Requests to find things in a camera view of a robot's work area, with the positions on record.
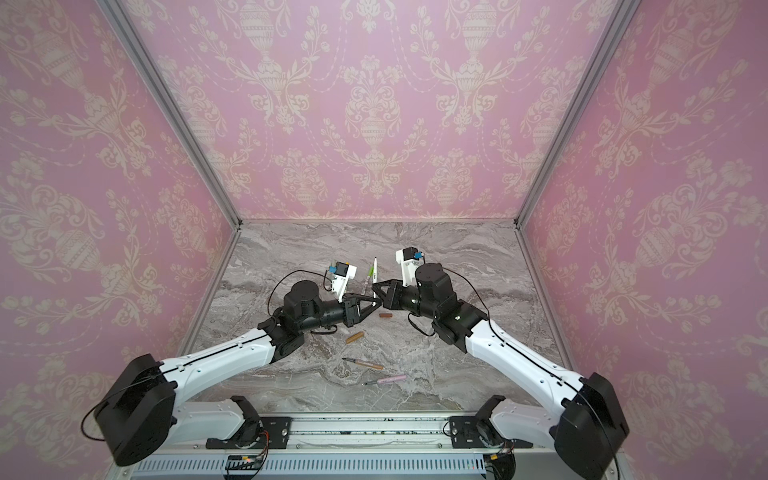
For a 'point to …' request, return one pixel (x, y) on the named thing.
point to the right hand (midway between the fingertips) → (373, 287)
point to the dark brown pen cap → (385, 315)
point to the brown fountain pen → (365, 363)
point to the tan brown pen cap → (354, 337)
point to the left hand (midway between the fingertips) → (381, 307)
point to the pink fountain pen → (385, 379)
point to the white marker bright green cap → (374, 271)
